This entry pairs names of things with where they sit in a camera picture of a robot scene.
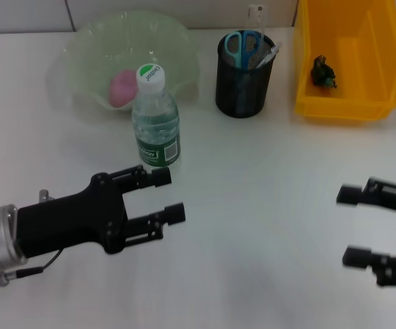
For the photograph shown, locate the black mesh pen holder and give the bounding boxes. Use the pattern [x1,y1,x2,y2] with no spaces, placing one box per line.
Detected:
[214,30,276,119]

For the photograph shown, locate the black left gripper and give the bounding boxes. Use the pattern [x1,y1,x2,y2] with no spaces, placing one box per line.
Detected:
[16,164,186,258]

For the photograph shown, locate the yellow plastic bin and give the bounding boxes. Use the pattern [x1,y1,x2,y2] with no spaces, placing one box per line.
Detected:
[293,0,396,121]

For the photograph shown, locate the pale green wavy bowl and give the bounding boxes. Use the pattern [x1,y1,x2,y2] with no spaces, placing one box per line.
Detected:
[62,10,201,112]

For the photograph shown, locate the clear green-label water bottle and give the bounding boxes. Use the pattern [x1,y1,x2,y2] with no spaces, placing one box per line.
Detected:
[131,62,182,176]

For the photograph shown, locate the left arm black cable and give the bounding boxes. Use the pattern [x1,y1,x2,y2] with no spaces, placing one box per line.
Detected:
[0,249,62,287]

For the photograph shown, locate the pink peach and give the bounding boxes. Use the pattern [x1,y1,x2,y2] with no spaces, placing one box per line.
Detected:
[109,69,139,110]

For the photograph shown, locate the clear plastic ruler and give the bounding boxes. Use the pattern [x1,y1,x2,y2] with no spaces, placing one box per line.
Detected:
[245,3,267,44]

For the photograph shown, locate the blue scissors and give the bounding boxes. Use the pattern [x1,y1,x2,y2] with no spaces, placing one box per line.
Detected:
[225,29,261,116]

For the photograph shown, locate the green plastic wrapper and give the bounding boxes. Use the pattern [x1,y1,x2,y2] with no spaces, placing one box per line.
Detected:
[310,54,340,90]

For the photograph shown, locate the silver white ballpoint pen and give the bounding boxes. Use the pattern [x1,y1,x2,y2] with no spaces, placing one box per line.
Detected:
[252,41,284,70]

